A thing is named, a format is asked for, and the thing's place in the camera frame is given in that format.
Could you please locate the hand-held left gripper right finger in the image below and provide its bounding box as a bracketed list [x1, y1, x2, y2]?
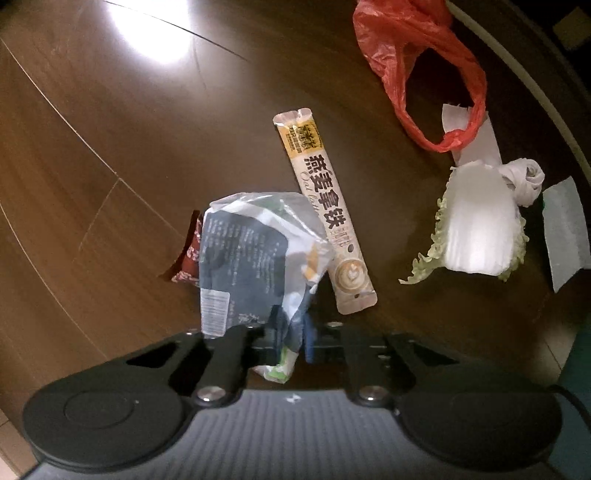
[304, 315, 468, 409]

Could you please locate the dark wooden bed frame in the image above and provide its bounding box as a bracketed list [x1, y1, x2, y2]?
[443, 0, 591, 185]

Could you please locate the blue white snack packet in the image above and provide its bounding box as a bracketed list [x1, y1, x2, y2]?
[198, 190, 334, 385]

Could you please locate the red plastic bag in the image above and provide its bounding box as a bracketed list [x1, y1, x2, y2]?
[353, 0, 488, 153]

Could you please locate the dark red printed wrapper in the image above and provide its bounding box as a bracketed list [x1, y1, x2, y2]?
[159, 210, 204, 289]

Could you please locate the white paper strip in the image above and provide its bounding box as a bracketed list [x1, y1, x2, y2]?
[441, 104, 504, 169]

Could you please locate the dark teal trash bin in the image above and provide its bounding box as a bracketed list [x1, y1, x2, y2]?
[556, 318, 591, 416]

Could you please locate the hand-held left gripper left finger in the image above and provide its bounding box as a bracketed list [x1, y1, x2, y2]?
[99, 316, 296, 409]

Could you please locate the white tissue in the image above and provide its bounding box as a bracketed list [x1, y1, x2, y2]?
[499, 158, 546, 209]

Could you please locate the pale translucent paper piece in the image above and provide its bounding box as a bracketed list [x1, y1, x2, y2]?
[541, 178, 591, 293]

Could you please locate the napa cabbage leaf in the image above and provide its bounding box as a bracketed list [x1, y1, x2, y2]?
[399, 159, 530, 285]

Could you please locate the beige coffee stick sachet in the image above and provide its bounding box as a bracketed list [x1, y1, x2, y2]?
[272, 107, 378, 316]

